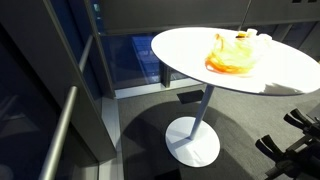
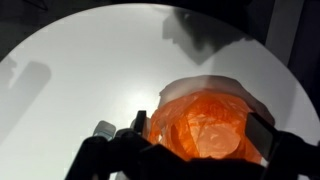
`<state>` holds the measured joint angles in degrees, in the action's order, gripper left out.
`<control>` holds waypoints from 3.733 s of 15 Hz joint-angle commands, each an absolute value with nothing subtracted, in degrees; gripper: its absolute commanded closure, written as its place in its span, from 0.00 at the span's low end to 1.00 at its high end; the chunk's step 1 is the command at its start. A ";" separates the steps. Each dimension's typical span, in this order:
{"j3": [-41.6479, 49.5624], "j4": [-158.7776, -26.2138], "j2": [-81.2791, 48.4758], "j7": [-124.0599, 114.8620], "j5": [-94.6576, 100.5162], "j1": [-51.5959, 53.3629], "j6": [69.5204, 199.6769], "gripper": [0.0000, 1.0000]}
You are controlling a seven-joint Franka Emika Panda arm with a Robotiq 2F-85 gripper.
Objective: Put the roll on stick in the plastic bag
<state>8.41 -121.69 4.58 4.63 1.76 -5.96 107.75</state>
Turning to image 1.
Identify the orange plastic bag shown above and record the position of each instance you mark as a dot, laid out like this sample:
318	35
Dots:
230	58

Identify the dark floor plate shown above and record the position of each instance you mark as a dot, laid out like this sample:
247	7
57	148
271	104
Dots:
190	96

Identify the dark bottle with yellow cap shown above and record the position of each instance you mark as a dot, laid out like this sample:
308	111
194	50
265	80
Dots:
242	34

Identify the metal handrail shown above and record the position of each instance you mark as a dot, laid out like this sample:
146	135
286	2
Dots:
63	120

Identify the white pill bottle yellow label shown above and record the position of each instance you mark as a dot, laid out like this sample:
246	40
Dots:
252	32

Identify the black tripod stand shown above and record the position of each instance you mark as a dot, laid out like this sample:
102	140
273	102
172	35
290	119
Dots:
293	156

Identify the white table pedestal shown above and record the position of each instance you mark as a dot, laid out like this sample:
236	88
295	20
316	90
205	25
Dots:
195	143

